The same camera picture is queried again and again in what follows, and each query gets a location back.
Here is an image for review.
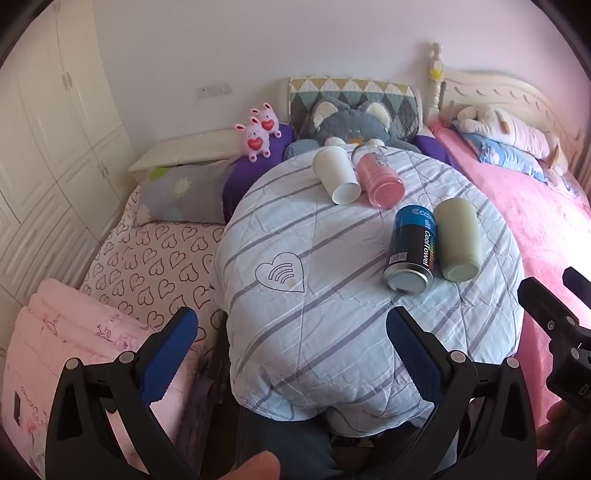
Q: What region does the blue and black can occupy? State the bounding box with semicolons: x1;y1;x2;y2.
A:
382;204;438;295

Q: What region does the pale green cup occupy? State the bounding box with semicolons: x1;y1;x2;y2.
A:
434;198;481;282

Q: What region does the blue striped quilt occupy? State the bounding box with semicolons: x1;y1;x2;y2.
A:
210;145;525;437

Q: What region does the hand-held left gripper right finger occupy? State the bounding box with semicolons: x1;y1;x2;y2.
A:
373;305;551;480

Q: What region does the heart print bed sheet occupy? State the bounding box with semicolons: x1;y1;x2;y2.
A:
78;184;228;352

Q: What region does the person's right hand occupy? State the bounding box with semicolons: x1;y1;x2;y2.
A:
536;401;579;463

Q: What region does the white wall socket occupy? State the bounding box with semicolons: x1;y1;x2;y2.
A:
196;83;232;99

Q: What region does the carved white bed headboard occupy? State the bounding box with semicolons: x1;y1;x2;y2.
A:
427;42;588;178

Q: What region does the grey cat plush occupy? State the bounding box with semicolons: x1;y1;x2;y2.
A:
283;99;417;161

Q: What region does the person's dark trouser leg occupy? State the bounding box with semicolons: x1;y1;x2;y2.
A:
235;405;340;480

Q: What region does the white paper cup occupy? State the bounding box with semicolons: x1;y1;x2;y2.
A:
313;146;362;206

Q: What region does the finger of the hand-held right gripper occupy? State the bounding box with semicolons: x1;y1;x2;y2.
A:
562;267;591;300
517;277;581;334

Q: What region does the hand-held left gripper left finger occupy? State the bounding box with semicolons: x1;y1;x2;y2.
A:
45;306;200;480

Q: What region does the pink plastic bottle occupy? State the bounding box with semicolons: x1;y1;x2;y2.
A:
351;143;405;210

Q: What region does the pink fleece blanket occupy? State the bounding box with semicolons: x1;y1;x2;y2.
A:
428;124;591;467

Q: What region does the grey flower pillow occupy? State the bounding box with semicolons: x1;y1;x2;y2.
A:
133;163;237;227

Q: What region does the diamond pattern quilted cushion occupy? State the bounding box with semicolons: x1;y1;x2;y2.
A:
288;77;424;140

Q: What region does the white wardrobe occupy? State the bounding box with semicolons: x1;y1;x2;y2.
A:
0;0;136;372

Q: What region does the purple blanket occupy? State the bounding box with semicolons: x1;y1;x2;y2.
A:
222;123;297;223

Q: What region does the pink bunny toy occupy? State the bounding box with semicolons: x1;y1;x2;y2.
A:
233;117;272;162
250;103;283;139

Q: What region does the person's left hand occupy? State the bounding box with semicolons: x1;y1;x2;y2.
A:
216;449;281;480

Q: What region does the white and pink plush toy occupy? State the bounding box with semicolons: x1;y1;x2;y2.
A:
454;103;570;177

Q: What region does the blue cartoon pillow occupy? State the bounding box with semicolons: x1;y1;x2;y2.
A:
461;132;549;182

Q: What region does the pink folded quilt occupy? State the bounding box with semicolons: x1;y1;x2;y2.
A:
0;278;219;472

